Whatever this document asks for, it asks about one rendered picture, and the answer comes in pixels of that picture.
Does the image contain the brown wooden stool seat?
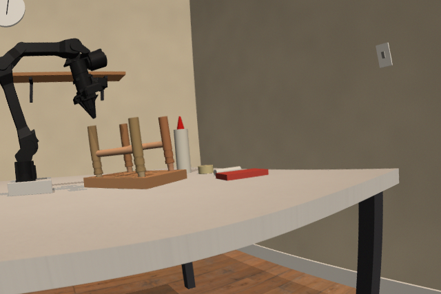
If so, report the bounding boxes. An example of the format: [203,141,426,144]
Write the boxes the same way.
[83,169,187,189]

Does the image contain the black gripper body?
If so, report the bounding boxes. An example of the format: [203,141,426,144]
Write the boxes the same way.
[73,72,103,105]

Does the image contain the flat red rectangular block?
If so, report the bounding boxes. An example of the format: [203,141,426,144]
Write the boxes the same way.
[216,168,269,180]

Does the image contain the brown wooden stool legs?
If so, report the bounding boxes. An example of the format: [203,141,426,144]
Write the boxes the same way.
[88,116,174,177]

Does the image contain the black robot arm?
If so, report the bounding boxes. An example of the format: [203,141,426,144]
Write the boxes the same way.
[0,38,107,182]

